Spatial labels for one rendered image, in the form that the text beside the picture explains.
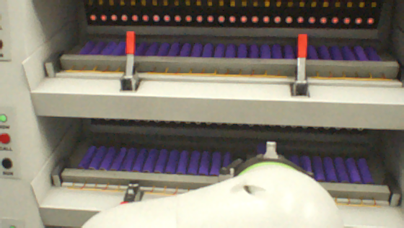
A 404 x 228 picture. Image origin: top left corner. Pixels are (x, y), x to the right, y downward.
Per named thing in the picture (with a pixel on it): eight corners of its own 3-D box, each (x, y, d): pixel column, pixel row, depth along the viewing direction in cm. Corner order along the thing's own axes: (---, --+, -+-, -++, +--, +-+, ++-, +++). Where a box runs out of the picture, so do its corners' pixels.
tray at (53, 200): (405, 250, 64) (420, 207, 59) (44, 225, 71) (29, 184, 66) (374, 168, 81) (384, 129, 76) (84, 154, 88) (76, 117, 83)
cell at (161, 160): (169, 156, 79) (162, 179, 73) (160, 156, 79) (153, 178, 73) (168, 148, 78) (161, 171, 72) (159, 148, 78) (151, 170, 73)
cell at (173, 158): (179, 157, 79) (174, 180, 73) (170, 156, 79) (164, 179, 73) (179, 149, 78) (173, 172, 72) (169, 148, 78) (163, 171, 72)
